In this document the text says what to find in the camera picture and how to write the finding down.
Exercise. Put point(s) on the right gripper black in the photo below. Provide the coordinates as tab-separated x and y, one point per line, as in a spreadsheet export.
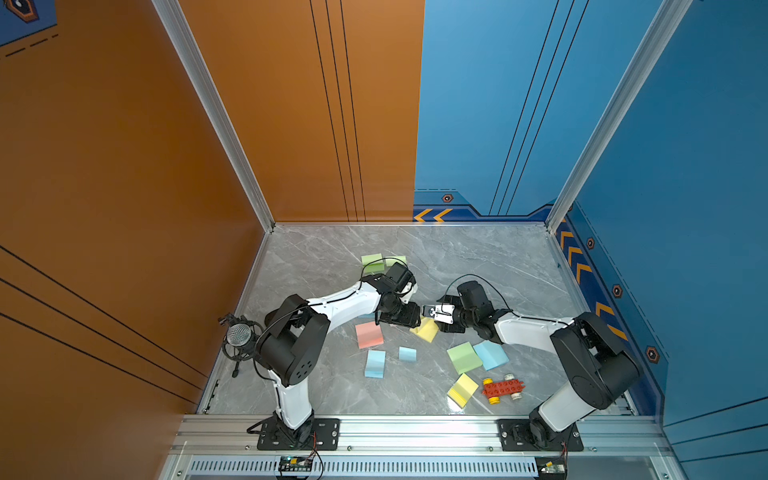
454	328

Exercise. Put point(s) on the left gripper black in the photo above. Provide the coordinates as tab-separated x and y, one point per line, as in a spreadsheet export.
411	317

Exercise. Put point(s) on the yellow memo pad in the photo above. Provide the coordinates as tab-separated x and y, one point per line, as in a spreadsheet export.
426	330
462	390

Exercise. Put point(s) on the pink memo pad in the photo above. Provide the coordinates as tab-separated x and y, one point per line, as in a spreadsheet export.
369	335

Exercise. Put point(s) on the blue memo pad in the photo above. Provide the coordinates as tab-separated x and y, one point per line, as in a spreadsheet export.
375	364
492	355

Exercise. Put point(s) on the torn green memo page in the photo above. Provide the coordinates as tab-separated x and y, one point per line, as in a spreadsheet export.
389	261

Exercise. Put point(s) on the green memo pad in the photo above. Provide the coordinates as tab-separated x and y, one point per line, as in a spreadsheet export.
373	264
464	358

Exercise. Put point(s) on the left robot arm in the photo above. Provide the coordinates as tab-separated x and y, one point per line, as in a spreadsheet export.
291	343

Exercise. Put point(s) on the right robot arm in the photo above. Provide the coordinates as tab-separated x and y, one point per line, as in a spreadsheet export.
599	368

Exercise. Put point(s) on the yellow memo pad front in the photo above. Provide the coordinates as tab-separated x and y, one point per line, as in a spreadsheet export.
462	390

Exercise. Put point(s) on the red toy car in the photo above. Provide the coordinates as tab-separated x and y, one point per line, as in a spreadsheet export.
509	386

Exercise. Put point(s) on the black microphone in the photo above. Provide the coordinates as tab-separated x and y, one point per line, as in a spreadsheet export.
239	344

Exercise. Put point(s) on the right circuit board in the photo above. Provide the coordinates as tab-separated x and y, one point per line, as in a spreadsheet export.
551	469

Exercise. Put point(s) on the circuit board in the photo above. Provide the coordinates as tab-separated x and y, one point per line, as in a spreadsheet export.
551	469
296	464

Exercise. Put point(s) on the left circuit board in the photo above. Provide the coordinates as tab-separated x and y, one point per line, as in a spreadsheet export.
296	464

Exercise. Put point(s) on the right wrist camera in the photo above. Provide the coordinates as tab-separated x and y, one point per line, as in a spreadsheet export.
442	313

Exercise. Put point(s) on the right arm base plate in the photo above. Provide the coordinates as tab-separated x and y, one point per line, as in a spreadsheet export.
527	435

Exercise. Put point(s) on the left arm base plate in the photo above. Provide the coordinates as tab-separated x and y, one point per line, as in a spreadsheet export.
321	434

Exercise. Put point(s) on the aluminium front rail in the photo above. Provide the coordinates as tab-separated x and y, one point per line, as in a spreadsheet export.
414	447

